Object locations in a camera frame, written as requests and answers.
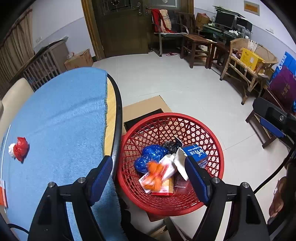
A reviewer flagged dark wooden side table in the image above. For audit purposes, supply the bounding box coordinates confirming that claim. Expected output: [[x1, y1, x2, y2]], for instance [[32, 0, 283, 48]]
[[180, 34, 213, 69]]

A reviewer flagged orange plastic wrapper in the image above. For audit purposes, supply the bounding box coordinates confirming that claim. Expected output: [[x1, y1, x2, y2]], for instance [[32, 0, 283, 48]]
[[142, 161, 168, 192]]

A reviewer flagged black plastic bag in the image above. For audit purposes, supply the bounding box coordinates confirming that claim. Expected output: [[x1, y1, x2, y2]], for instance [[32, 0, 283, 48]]
[[162, 139, 183, 154]]

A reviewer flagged white paper ball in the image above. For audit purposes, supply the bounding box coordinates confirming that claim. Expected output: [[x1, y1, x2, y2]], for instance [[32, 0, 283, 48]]
[[9, 143, 16, 159]]

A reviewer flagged computer monitor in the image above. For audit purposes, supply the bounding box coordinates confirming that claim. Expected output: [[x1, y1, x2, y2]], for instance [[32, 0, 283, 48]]
[[215, 11, 236, 29]]

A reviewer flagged red plastic mesh basket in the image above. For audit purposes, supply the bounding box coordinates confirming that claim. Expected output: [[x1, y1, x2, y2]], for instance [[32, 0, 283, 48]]
[[117, 113, 224, 216]]

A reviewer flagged dark wooden door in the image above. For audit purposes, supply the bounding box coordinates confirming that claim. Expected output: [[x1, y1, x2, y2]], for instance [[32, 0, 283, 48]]
[[81, 0, 195, 61]]

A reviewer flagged purple gift bag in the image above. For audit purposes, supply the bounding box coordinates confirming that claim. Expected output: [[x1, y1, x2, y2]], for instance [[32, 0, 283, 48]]
[[270, 66, 295, 113]]

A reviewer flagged white blue medicine box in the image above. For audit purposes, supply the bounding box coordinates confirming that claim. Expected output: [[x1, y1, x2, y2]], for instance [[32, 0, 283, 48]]
[[174, 143, 210, 181]]

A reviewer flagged wicker bamboo chair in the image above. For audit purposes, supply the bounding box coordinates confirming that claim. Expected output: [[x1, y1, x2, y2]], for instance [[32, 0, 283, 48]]
[[220, 38, 278, 105]]

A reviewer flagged yellow cardboard box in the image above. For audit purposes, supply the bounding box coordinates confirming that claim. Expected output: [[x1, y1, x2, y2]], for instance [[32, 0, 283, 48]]
[[240, 48, 264, 72]]

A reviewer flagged white snack packet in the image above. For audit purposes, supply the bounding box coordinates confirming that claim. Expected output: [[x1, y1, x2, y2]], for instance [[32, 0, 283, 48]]
[[138, 154, 177, 196]]

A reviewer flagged blue plastic bag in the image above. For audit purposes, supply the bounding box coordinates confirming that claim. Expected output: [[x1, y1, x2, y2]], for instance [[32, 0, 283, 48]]
[[134, 145, 170, 174]]

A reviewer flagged metal chair with clothes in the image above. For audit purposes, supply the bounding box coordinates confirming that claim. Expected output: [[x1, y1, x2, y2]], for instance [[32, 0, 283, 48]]
[[151, 9, 190, 57]]

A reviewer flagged brown cardboard box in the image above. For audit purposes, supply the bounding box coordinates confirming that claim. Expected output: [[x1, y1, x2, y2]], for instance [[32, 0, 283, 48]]
[[64, 49, 93, 70]]

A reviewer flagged flat cardboard sheet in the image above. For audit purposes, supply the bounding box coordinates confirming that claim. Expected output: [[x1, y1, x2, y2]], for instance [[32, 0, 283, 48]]
[[122, 95, 171, 123]]

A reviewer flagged orange white carton box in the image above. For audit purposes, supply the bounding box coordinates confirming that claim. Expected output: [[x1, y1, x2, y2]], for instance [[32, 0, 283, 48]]
[[0, 179, 8, 208]]

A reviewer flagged grey slatted cabinet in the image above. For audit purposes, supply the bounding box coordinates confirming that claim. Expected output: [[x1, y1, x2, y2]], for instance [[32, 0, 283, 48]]
[[10, 39, 69, 91]]

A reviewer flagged red plastic bag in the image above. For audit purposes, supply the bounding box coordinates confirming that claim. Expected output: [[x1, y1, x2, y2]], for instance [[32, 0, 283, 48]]
[[13, 137, 29, 163]]

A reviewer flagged beige curtain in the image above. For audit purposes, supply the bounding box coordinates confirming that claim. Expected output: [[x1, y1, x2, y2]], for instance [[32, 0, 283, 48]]
[[1, 8, 34, 95]]

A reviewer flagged beige leather sofa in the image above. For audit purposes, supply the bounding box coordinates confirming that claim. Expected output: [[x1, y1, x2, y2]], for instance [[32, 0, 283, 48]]
[[0, 78, 34, 141]]

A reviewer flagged person's right hand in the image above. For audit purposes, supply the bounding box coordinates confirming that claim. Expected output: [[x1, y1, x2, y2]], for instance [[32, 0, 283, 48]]
[[269, 176, 287, 218]]

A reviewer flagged blue table cloth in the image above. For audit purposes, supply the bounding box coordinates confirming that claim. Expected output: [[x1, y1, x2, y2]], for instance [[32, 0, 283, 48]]
[[0, 67, 128, 241]]

